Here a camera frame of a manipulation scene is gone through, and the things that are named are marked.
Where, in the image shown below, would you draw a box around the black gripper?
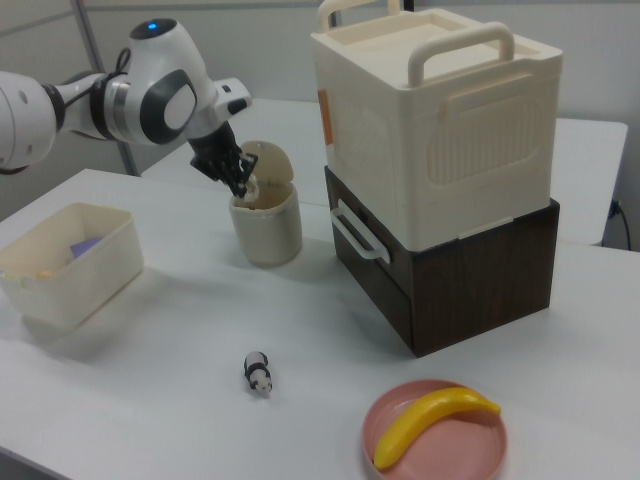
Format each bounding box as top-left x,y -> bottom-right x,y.
188,123 -> 260,197

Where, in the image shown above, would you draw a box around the clear wrapper ball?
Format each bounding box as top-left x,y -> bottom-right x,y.
239,173 -> 262,202

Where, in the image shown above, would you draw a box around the beige swing-lid trash can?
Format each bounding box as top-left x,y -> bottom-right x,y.
228,139 -> 304,269

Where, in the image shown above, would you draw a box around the purple foam cube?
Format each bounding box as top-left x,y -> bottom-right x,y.
69,236 -> 107,261

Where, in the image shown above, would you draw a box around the small panda figurine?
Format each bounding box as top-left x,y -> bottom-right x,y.
243,351 -> 274,400

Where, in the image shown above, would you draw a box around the cream plastic open bin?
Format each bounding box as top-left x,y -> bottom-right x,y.
0,202 -> 146,329

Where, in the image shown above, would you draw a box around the dark brown wooden drawer box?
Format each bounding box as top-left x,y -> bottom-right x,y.
323,164 -> 561,359

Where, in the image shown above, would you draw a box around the yellow toy banana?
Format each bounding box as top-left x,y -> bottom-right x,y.
373,386 -> 502,470

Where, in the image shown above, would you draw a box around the pink round plate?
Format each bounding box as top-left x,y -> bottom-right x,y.
362,378 -> 509,480

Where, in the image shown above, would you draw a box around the cream storage box with handles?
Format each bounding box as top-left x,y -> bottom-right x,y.
309,0 -> 564,251

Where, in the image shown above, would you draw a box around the black power cable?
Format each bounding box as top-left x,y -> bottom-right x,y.
607,198 -> 632,251

